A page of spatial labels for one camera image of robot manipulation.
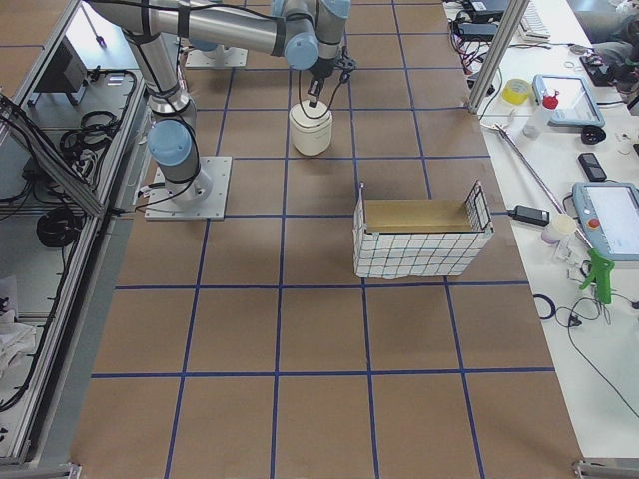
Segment black round cap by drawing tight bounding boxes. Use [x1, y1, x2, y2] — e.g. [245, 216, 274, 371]
[580, 125, 607, 146]

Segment yellow tape roll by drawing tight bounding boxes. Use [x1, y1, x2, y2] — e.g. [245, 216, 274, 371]
[501, 78, 531, 106]

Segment white paper cup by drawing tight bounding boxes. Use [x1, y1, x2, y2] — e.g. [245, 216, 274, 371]
[540, 214, 577, 244]

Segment clear bottle with red cap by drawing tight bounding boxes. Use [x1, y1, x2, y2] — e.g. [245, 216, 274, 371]
[522, 90, 559, 140]

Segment black power adapter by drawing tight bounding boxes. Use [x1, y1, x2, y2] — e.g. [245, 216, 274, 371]
[507, 205, 550, 227]

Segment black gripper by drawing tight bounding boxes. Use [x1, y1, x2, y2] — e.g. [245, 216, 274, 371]
[307, 57, 335, 108]

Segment long metal rod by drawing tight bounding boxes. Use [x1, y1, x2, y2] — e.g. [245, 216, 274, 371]
[481, 122, 598, 250]

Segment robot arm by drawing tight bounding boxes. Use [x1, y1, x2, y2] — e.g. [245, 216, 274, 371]
[91, 1, 352, 205]

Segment white trash can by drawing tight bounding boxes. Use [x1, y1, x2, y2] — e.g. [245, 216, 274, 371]
[289, 100, 332, 156]

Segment black remote control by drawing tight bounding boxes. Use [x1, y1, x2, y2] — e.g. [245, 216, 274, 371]
[577, 153, 607, 183]

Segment wooden box with grid cloth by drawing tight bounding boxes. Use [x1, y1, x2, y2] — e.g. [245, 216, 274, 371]
[352, 182, 494, 279]

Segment green plastic gun tool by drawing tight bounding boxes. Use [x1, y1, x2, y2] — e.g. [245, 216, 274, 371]
[579, 247, 615, 304]

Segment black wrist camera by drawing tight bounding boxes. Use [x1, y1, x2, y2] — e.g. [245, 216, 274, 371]
[334, 45, 357, 85]

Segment aluminium frame post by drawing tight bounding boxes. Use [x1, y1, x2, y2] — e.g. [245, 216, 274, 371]
[467, 0, 529, 114]

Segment left teach pendant tablet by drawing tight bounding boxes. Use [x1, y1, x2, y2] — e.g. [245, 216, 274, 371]
[532, 74, 605, 127]

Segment right teach pendant tablet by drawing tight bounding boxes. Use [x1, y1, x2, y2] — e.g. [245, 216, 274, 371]
[572, 182, 638, 262]

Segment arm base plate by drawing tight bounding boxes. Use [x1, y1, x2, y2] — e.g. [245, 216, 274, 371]
[186, 45, 248, 70]
[145, 156, 233, 221]

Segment teach pendant tablet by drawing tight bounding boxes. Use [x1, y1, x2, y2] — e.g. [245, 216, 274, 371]
[532, 74, 605, 127]
[572, 182, 638, 262]

